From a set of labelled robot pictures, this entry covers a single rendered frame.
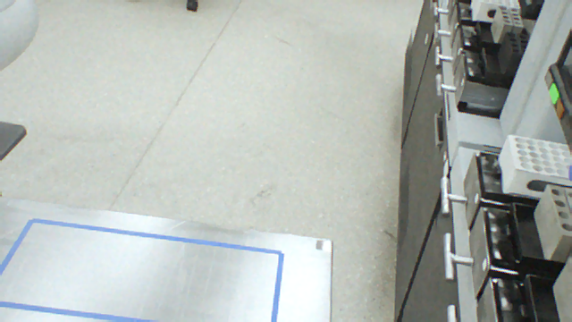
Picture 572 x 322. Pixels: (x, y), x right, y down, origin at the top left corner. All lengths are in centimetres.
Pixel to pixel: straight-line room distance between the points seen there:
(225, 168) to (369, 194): 55
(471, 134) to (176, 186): 120
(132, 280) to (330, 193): 151
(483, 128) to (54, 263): 91
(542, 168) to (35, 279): 76
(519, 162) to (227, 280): 51
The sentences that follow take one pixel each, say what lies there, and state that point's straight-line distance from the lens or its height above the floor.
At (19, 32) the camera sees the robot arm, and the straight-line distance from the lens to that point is 127.
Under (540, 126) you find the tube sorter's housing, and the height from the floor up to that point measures 87.
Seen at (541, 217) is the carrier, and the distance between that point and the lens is 99.
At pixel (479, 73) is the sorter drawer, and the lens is 139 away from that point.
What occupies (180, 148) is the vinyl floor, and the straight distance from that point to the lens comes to 238.
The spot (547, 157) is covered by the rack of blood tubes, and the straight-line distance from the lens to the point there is 109.
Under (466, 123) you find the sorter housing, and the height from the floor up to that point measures 73.
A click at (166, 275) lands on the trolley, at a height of 82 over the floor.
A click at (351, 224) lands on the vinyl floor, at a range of 212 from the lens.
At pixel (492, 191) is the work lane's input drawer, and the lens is 104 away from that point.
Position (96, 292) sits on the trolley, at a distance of 78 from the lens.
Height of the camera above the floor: 141
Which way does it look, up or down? 37 degrees down
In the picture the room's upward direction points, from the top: 7 degrees clockwise
